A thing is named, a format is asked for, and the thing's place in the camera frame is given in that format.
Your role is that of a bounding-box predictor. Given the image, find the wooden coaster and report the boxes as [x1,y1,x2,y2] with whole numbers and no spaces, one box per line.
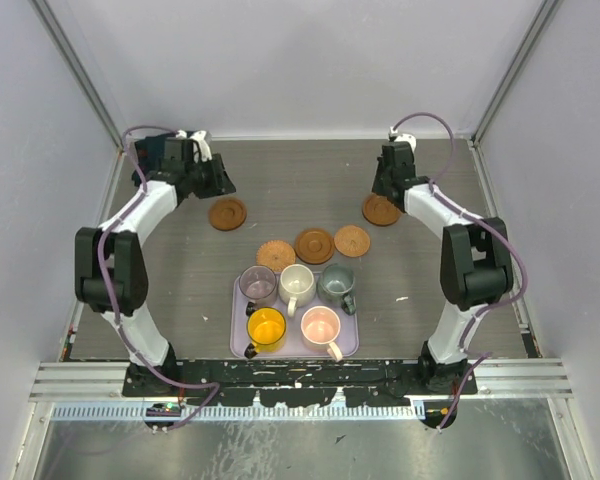
[362,194,402,226]
[294,227,335,265]
[208,197,247,231]

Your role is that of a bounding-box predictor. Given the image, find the woven rattan coaster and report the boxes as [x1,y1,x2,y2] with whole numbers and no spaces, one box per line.
[256,240,296,273]
[334,225,371,258]

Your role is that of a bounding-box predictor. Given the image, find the grey-green mug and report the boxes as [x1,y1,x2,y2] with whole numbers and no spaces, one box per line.
[317,264,357,316]

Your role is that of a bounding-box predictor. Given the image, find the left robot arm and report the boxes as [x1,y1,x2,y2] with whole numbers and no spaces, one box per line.
[74,130,236,396]

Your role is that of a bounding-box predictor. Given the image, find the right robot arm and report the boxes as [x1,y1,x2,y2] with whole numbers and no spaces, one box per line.
[372,135,513,394]

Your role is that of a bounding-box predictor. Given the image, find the dark blue folded cloth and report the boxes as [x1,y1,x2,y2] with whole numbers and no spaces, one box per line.
[134,134,168,174]

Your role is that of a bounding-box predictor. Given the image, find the cream speckled mug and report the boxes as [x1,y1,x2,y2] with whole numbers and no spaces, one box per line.
[278,264,316,319]

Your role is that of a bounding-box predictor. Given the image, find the pink mug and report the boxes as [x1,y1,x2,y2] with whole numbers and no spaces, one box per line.
[300,306,343,362]

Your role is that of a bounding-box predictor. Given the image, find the lavender plastic tray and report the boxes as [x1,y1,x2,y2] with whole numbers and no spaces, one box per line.
[229,277,359,359]

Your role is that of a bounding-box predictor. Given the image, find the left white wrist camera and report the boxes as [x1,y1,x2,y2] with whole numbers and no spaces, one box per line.
[175,130,213,163]

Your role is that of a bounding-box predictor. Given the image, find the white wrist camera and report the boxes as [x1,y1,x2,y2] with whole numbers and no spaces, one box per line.
[175,130,213,163]
[388,126,417,151]

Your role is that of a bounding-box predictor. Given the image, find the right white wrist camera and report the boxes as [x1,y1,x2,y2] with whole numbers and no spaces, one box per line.
[388,126,417,151]

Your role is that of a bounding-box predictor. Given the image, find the purple mug black handle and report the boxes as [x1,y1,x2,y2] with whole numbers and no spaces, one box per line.
[239,265,278,316]

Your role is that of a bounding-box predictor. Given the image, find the yellow mug black handle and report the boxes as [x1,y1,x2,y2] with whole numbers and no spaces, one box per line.
[244,307,287,359]

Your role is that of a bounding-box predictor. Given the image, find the white slotted cable duct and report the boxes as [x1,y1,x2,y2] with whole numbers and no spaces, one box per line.
[50,398,425,422]

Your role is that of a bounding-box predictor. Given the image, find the aluminium frame rail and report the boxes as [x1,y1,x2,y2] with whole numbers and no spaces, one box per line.
[30,358,572,401]

